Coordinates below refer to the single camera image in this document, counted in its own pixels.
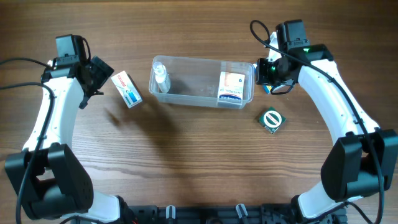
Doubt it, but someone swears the green round-label small box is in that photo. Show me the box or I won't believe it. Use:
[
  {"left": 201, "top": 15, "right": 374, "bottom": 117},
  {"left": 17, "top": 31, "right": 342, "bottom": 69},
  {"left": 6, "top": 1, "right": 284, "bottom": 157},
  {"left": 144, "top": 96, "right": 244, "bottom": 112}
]
[{"left": 258, "top": 107, "right": 286, "bottom": 134}]

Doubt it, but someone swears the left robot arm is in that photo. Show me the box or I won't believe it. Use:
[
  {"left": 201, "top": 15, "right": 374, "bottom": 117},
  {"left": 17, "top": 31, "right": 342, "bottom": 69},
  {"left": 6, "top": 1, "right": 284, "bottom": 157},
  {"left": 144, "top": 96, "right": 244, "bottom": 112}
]
[{"left": 5, "top": 34, "right": 135, "bottom": 223}]

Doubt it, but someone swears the right black cable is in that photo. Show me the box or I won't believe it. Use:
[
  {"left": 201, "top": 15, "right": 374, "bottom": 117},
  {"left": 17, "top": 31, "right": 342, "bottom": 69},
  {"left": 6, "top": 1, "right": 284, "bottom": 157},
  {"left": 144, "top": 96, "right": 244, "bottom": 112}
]
[{"left": 249, "top": 19, "right": 386, "bottom": 224}]

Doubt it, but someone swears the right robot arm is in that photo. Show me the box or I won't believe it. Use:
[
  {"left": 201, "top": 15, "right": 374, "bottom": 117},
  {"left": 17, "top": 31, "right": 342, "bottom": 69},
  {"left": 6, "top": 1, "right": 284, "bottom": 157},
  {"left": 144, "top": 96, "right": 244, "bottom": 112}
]
[{"left": 256, "top": 20, "right": 397, "bottom": 223}]

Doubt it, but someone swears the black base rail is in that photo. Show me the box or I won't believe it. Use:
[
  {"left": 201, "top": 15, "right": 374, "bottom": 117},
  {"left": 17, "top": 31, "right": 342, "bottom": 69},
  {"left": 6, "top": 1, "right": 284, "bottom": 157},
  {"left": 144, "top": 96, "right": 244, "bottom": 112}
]
[{"left": 124, "top": 203, "right": 348, "bottom": 224}]

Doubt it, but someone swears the clear plastic container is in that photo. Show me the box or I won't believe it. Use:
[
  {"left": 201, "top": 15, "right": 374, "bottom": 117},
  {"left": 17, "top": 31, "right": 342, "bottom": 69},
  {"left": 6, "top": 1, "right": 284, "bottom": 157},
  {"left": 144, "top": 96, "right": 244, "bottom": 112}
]
[{"left": 149, "top": 55, "right": 254, "bottom": 109}]

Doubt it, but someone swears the white Panadol box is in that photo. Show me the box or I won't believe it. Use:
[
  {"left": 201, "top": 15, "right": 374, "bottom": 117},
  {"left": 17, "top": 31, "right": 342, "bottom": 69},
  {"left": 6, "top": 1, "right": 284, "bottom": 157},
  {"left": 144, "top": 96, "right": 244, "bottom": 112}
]
[{"left": 111, "top": 71, "right": 142, "bottom": 108}]

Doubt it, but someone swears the blue yellow VapoDrops box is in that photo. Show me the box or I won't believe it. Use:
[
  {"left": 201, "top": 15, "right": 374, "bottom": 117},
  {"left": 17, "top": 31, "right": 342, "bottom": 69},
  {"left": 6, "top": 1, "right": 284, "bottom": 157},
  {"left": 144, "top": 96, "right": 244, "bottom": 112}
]
[{"left": 253, "top": 63, "right": 272, "bottom": 94}]

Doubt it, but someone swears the left black cable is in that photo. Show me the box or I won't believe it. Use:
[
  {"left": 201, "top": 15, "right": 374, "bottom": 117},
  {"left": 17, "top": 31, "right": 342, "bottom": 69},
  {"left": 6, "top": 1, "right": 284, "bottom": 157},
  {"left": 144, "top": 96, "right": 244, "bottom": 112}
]
[{"left": 0, "top": 57, "right": 57, "bottom": 224}]

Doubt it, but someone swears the white orange medicine box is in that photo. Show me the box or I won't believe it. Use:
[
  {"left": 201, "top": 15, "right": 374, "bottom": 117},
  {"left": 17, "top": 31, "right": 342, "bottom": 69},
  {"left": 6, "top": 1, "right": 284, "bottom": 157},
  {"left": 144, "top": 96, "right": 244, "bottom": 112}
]
[{"left": 217, "top": 72, "right": 245, "bottom": 109}]

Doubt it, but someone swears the black cable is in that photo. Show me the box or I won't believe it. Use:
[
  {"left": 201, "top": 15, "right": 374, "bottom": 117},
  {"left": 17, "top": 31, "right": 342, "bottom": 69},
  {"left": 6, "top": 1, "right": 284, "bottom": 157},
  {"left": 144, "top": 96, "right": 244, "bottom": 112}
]
[
  {"left": 0, "top": 57, "right": 57, "bottom": 224},
  {"left": 249, "top": 19, "right": 386, "bottom": 224}
]

